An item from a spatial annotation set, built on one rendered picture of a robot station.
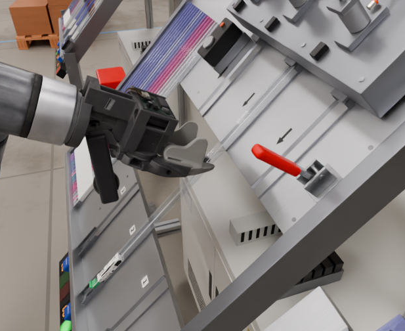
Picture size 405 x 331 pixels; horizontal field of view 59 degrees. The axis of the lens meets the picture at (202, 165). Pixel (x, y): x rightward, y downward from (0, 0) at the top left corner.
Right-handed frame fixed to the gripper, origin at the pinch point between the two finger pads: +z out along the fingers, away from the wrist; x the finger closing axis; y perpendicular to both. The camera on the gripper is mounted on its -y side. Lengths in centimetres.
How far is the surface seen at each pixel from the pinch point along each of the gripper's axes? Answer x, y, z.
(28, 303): 57, -111, -2
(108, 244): 5.6, -23.9, -5.6
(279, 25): 1.4, 22.2, 0.6
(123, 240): 3.1, -20.0, -4.5
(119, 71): 87, -18, 6
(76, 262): 7.9, -31.6, -9.0
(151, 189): 110, -82, 52
